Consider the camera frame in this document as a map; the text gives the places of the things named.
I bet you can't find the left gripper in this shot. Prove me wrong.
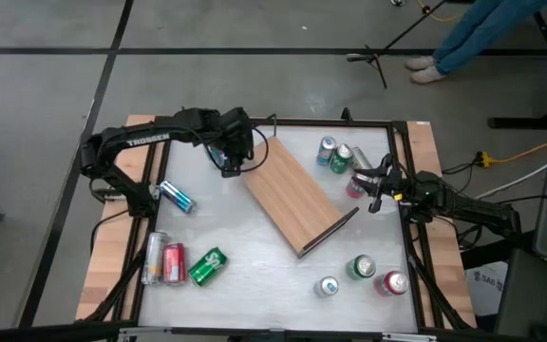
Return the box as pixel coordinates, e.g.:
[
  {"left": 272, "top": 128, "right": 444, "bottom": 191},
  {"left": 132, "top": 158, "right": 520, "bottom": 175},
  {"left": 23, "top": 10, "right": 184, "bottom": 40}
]
[{"left": 214, "top": 106, "right": 256, "bottom": 180}]

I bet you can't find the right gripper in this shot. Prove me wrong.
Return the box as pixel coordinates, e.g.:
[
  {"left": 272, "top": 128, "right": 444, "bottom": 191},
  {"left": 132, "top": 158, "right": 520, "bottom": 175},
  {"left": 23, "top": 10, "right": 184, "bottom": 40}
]
[{"left": 362, "top": 152, "right": 412, "bottom": 215}]

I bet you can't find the red Fanta can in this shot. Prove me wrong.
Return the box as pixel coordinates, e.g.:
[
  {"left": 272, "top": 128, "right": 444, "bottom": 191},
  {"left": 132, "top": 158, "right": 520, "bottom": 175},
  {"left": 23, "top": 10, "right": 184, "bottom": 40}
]
[
  {"left": 373, "top": 270, "right": 410, "bottom": 298},
  {"left": 345, "top": 171, "right": 372, "bottom": 200},
  {"left": 162, "top": 242, "right": 188, "bottom": 287}
]

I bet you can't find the green Sprite can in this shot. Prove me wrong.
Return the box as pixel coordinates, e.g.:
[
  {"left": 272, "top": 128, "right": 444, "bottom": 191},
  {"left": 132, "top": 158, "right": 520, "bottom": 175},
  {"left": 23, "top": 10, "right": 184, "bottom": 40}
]
[
  {"left": 329, "top": 142, "right": 354, "bottom": 175},
  {"left": 187, "top": 246, "right": 230, "bottom": 288},
  {"left": 345, "top": 254, "right": 378, "bottom": 281}
]

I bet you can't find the blue silver energy drink can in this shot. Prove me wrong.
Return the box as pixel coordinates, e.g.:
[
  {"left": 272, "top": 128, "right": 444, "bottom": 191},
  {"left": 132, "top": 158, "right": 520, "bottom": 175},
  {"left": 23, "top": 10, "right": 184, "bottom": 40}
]
[
  {"left": 315, "top": 136, "right": 338, "bottom": 167},
  {"left": 313, "top": 275, "right": 341, "bottom": 299},
  {"left": 159, "top": 180, "right": 198, "bottom": 215}
]

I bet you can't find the black tripod stand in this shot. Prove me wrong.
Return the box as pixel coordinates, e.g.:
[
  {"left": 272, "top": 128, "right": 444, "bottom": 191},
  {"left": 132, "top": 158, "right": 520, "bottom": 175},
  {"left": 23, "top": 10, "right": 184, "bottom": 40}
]
[{"left": 346, "top": 0, "right": 448, "bottom": 90}]

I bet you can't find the white labelled box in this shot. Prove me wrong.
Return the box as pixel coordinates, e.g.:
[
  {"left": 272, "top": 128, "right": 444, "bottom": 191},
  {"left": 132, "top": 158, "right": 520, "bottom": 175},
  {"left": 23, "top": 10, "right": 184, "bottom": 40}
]
[{"left": 464, "top": 259, "right": 510, "bottom": 318}]

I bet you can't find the person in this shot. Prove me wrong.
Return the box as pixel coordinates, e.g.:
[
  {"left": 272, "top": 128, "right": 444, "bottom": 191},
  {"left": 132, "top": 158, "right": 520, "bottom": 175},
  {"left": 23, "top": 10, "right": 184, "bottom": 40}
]
[{"left": 405, "top": 0, "right": 547, "bottom": 86}]

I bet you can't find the dark grey cabinet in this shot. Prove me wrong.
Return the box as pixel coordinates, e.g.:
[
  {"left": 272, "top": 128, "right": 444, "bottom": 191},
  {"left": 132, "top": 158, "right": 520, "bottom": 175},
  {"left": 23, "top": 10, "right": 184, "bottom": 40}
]
[{"left": 493, "top": 246, "right": 547, "bottom": 342}]

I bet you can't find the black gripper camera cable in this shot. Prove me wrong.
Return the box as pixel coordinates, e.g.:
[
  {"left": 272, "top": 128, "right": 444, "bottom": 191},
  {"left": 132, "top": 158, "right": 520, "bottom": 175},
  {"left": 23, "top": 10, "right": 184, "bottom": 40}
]
[{"left": 206, "top": 123, "right": 271, "bottom": 175}]

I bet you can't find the wooden tray with black handles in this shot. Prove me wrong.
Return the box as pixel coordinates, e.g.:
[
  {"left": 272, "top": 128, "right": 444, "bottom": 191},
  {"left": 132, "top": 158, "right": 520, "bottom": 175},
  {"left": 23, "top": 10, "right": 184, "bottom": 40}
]
[{"left": 242, "top": 113, "right": 361, "bottom": 260}]

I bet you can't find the yellow extension cord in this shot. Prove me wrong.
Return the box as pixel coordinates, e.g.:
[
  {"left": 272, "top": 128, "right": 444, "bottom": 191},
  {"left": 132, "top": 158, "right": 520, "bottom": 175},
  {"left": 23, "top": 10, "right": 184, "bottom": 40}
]
[{"left": 475, "top": 130, "right": 547, "bottom": 168}]

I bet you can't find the white cable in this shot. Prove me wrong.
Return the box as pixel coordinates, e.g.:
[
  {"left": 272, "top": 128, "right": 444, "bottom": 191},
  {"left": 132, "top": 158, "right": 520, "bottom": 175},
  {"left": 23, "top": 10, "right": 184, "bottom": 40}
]
[{"left": 473, "top": 144, "right": 547, "bottom": 200}]

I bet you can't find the yellow cable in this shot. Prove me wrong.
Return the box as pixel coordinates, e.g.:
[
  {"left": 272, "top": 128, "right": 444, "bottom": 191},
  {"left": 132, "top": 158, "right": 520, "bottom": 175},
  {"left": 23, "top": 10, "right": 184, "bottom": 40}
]
[{"left": 415, "top": 0, "right": 467, "bottom": 24}]

